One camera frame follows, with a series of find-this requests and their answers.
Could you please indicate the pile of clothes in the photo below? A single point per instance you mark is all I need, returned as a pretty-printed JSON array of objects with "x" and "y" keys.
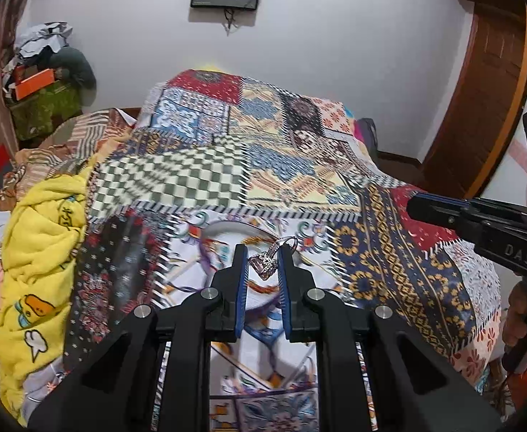
[{"x": 46, "y": 46}]

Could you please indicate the right hand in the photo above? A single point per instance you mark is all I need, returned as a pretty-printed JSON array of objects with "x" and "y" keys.
[{"x": 515, "y": 328}]

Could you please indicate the orange box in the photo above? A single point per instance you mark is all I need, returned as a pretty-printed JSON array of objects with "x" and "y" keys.
[{"x": 34, "y": 83}]

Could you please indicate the yellow duck towel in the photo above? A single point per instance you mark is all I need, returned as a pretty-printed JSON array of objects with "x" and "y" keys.
[{"x": 38, "y": 256}]

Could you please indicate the striped brown blanket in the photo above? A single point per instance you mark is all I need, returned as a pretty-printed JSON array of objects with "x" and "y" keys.
[{"x": 63, "y": 152}]

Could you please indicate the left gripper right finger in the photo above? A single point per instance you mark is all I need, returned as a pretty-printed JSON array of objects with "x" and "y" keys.
[{"x": 298, "y": 298}]

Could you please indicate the colourful patchwork bedspread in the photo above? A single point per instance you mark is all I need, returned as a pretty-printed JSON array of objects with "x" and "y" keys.
[{"x": 230, "y": 160}]

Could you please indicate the dark transparent tin lid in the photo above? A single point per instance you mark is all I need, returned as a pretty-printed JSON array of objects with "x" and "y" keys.
[{"x": 114, "y": 271}]

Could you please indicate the wooden door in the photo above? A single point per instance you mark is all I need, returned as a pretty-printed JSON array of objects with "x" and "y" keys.
[{"x": 485, "y": 108}]

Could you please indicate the green patterned box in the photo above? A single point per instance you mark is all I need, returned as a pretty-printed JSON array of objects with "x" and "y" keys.
[{"x": 34, "y": 115}]

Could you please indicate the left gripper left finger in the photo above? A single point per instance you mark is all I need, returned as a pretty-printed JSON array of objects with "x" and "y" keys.
[{"x": 226, "y": 316}]

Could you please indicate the silver pendant charm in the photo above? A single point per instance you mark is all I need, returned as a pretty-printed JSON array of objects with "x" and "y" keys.
[{"x": 265, "y": 263}]

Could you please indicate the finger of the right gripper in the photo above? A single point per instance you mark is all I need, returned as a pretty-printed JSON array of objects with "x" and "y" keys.
[{"x": 450, "y": 213}]

